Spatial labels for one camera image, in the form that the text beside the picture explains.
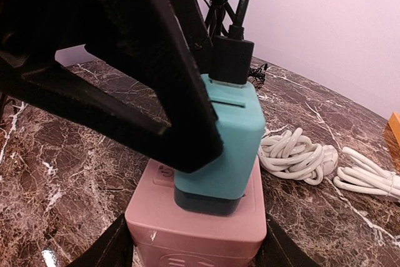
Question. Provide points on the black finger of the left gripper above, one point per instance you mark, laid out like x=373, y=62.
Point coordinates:
x=195, y=32
x=142, y=39

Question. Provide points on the teal plug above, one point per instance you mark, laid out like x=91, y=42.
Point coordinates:
x=218, y=187

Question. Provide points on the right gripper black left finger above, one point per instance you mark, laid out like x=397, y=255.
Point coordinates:
x=114, y=247

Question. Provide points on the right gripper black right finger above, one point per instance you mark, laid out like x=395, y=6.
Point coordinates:
x=279, y=250

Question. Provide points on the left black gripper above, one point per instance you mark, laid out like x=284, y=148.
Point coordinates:
x=33, y=30

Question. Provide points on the orange power strip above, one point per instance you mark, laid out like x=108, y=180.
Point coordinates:
x=391, y=133

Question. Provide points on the black adapter with thin cable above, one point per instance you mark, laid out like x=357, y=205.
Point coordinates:
x=257, y=75

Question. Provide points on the pink cube adapter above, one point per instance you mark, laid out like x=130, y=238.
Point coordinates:
x=167, y=235

